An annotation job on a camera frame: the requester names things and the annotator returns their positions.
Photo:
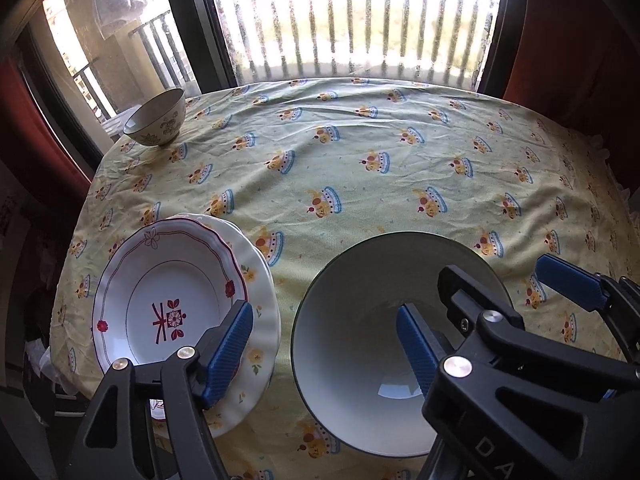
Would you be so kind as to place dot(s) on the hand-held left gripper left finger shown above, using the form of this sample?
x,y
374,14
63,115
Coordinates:
x,y
227,355

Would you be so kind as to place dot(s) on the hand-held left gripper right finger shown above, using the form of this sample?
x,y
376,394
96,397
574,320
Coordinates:
x,y
417,350

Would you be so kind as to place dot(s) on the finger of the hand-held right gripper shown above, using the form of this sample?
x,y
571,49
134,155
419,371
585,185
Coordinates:
x,y
470,300
570,280

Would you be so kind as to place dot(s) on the scalloped yellow flower plate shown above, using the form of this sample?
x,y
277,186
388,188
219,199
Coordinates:
x,y
262,340

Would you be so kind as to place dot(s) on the floral ceramic bowl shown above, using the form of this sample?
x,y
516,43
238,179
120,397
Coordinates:
x,y
350,335
160,127

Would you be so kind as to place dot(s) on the red patterned white plate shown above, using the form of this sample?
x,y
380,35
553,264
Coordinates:
x,y
165,280

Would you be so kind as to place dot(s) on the yellow printed tablecloth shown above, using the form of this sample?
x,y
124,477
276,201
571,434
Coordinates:
x,y
375,135

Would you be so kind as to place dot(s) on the red curtain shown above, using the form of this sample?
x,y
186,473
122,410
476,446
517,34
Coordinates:
x,y
575,60
35,130

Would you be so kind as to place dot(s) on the balcony railing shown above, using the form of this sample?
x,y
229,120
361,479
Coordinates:
x,y
160,45

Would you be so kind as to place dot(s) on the dark window frame post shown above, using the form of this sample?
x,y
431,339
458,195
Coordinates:
x,y
200,20

